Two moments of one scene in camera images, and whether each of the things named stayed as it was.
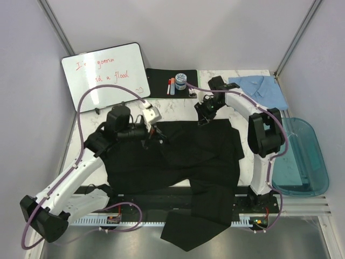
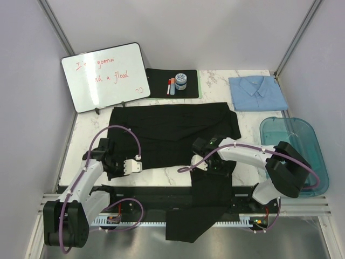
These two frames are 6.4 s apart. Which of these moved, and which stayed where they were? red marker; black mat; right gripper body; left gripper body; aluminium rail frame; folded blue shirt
Moved: right gripper body; left gripper body
Stayed: black mat; folded blue shirt; aluminium rail frame; red marker
